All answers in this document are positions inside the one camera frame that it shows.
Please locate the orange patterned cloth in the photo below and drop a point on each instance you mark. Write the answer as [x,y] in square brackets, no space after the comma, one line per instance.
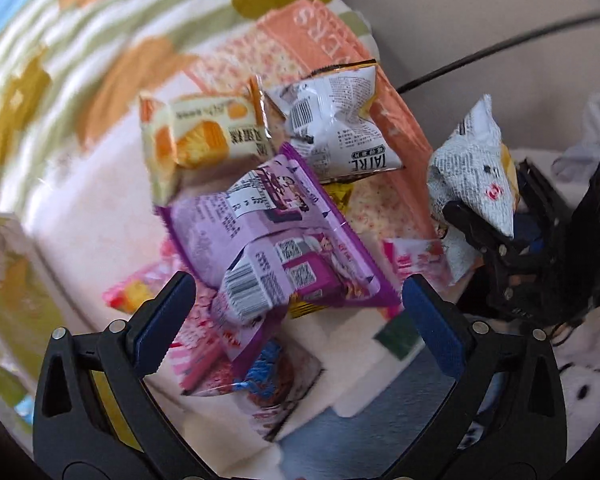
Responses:
[305,35]

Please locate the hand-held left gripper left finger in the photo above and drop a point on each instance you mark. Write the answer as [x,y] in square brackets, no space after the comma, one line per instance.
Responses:
[165,320]

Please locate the white spotted cloth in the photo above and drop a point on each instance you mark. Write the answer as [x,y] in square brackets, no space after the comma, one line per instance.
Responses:
[590,385]

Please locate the white cartoon snack packet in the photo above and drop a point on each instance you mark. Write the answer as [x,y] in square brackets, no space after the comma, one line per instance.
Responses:
[462,262]

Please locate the white barcode snack packet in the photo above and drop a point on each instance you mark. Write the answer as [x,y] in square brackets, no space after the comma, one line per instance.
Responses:
[330,125]

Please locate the white printed snack packet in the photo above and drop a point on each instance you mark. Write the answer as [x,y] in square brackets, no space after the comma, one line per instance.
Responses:
[472,170]

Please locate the orange cake snack packet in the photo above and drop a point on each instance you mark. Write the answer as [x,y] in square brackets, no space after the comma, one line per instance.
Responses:
[200,135]

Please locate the light green cardboard box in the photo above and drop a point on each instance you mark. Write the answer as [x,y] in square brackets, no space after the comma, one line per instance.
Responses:
[10,285]

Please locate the pink striped snack packet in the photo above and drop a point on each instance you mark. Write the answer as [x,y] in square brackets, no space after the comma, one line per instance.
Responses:
[200,350]

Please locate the large purple snack packet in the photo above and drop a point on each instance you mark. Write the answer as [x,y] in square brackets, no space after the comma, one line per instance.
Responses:
[215,220]

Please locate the blue red snack packet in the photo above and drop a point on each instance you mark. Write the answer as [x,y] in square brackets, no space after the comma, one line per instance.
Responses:
[275,375]

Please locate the pink yellow snack packet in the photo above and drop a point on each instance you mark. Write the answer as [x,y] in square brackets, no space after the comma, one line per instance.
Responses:
[130,295]

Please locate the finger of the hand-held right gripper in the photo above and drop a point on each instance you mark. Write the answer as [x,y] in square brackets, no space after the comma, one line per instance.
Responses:
[537,185]
[472,227]

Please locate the small purple snack packet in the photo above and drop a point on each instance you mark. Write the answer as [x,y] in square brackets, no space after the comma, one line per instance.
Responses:
[290,270]

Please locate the green striped floral blanket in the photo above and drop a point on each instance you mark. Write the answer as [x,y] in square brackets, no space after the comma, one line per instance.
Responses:
[80,35]

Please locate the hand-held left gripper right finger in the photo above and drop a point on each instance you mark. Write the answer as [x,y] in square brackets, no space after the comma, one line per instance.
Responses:
[435,325]

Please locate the dark green packet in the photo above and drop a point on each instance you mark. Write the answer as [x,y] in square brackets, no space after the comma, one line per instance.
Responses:
[397,337]

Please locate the gold snack packet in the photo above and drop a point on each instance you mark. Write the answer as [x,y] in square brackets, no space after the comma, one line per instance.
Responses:
[337,197]

